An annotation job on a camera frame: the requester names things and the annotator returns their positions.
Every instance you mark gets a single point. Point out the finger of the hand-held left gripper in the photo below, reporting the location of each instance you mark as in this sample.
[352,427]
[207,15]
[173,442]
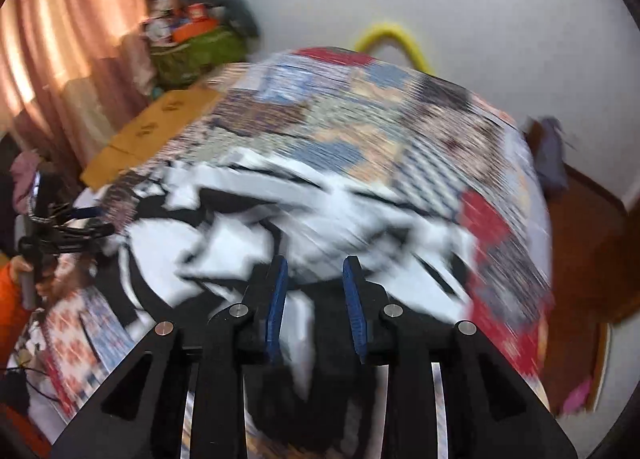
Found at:
[90,233]
[87,213]

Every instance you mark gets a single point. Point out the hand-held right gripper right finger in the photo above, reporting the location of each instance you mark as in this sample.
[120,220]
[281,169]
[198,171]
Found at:
[355,309]

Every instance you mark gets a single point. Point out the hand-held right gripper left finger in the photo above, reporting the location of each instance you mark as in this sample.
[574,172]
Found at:
[277,309]

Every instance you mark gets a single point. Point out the black and white printed shirt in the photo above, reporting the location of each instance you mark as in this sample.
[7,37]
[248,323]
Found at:
[240,234]

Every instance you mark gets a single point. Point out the person's left forearm orange sleeve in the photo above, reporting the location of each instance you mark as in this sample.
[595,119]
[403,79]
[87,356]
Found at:
[9,296]

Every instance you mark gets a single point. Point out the person's left hand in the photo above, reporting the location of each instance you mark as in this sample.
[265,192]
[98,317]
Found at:
[17,270]

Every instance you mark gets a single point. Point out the pink cloth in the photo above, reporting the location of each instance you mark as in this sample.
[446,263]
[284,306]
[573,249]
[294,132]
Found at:
[25,179]

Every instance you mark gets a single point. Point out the wooden board with flower cutouts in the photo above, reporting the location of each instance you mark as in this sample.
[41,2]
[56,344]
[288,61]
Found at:
[150,129]

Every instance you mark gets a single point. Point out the pink striped curtain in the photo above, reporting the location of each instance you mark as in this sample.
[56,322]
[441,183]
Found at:
[65,49]

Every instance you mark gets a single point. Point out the patchwork printed bedspread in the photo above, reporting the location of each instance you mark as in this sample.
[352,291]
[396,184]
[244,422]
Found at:
[400,139]

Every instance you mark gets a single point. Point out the green patterned bag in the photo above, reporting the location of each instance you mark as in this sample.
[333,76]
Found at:
[200,56]

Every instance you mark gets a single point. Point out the orange box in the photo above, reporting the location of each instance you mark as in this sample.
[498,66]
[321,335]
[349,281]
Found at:
[197,26]

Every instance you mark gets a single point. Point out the bright pink item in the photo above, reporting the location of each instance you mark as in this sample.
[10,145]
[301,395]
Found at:
[577,396]

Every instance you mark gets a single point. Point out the grey cloth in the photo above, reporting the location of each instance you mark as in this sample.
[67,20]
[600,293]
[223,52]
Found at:
[550,154]

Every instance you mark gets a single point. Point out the dark teal cloth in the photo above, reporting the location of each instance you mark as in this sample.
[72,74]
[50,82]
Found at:
[237,9]

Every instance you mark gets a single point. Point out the yellow foam hoop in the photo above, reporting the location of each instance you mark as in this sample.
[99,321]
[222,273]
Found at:
[387,34]

